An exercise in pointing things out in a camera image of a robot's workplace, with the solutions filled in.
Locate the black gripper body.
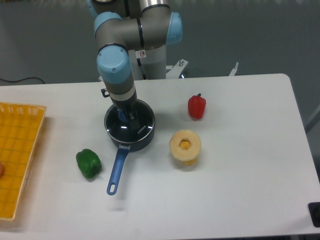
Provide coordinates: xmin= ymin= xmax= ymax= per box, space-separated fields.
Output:
xmin=101 ymin=88 xmax=137 ymax=111

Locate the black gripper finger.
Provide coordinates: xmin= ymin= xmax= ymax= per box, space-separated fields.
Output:
xmin=127 ymin=110 xmax=140 ymax=130

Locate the glass pot lid blue knob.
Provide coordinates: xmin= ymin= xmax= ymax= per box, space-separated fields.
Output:
xmin=104 ymin=99 xmax=156 ymax=146

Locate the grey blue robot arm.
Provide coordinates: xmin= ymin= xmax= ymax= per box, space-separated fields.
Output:
xmin=87 ymin=0 xmax=183 ymax=127

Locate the dark blue saucepan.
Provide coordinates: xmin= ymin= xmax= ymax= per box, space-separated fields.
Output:
xmin=103 ymin=98 xmax=156 ymax=196

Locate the green bell pepper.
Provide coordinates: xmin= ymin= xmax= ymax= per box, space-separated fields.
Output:
xmin=75 ymin=148 xmax=102 ymax=180

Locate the red bell pepper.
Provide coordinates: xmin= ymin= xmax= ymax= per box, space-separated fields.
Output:
xmin=187 ymin=93 xmax=207 ymax=120

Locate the yellow woven basket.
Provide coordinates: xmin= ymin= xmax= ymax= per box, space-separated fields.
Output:
xmin=0 ymin=102 xmax=47 ymax=221

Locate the black device at table corner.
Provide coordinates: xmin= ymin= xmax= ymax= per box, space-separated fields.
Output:
xmin=308 ymin=202 xmax=320 ymax=228

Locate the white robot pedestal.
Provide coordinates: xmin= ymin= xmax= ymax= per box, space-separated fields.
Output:
xmin=97 ymin=44 xmax=240 ymax=83

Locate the black cable on pedestal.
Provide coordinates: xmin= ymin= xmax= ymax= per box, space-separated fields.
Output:
xmin=136 ymin=49 xmax=148 ymax=80

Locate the beige ring on corn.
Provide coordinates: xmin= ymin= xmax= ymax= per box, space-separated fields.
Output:
xmin=168 ymin=130 xmax=202 ymax=167

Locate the black floor cable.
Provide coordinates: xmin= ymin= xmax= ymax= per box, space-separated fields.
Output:
xmin=0 ymin=77 xmax=47 ymax=84

